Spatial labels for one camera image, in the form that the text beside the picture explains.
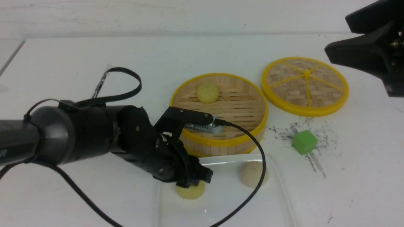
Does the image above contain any bamboo steamer lid yellow rim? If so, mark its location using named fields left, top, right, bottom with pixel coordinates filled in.
left=261, top=56, right=349, bottom=117

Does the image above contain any black camera cable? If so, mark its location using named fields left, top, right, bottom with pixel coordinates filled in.
left=0, top=67, right=266, bottom=227

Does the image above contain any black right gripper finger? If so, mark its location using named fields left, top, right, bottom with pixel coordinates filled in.
left=325, top=22, right=395, bottom=78
left=345, top=0, right=404, bottom=34

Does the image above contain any white steamed bun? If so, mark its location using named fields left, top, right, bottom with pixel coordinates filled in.
left=239, top=161, right=263, bottom=188

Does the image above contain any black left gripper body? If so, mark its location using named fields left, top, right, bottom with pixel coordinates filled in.
left=122, top=141, right=200, bottom=183

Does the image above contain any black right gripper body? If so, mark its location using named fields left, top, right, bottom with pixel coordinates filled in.
left=382, top=20, right=404, bottom=97

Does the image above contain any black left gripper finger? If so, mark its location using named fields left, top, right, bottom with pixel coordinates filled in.
left=176, top=180, right=191, bottom=188
left=189, top=164, right=213, bottom=186

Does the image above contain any bamboo steamer basket yellow rim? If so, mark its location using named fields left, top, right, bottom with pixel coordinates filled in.
left=170, top=73, right=269, bottom=157

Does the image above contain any yellow steamed bun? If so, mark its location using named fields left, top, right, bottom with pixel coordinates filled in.
left=175, top=181, right=205, bottom=200
left=196, top=83, right=220, bottom=104

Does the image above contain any white rectangular plate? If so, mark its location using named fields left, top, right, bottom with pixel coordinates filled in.
left=154, top=154, right=297, bottom=227

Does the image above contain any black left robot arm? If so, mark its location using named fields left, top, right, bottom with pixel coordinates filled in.
left=1, top=105, right=213, bottom=188

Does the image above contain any yellow steamed bun back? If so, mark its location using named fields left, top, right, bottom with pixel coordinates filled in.
left=196, top=83, right=220, bottom=104

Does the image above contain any green cube block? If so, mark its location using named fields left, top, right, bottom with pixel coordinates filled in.
left=292, top=130, right=318, bottom=155

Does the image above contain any yellow steamed bun front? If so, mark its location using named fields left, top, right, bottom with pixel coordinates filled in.
left=175, top=181, right=205, bottom=200

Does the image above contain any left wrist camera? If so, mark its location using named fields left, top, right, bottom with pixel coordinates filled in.
left=154, top=107, right=223, bottom=140

